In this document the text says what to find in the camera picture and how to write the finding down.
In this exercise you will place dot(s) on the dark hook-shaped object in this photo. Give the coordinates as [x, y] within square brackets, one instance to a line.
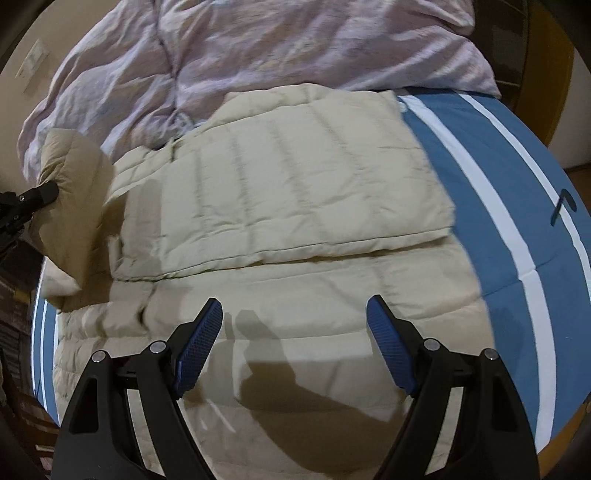
[559, 207]

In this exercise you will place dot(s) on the wooden door frame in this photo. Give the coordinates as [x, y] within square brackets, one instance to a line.
[561, 69]

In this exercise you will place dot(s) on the blue white striped bed sheet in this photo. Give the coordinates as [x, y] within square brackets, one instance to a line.
[461, 207]

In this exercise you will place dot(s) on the beige quilted down jacket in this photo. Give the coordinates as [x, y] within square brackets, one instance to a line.
[300, 184]

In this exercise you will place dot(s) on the lilac crumpled duvet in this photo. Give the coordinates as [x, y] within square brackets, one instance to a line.
[277, 41]

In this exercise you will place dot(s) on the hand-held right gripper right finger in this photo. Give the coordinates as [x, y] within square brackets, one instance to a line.
[390, 344]

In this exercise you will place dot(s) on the white wall switch plate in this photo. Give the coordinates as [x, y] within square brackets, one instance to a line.
[33, 57]

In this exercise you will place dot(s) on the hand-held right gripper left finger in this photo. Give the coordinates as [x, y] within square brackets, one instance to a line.
[199, 341]

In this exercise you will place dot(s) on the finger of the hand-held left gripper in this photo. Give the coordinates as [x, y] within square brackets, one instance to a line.
[32, 197]

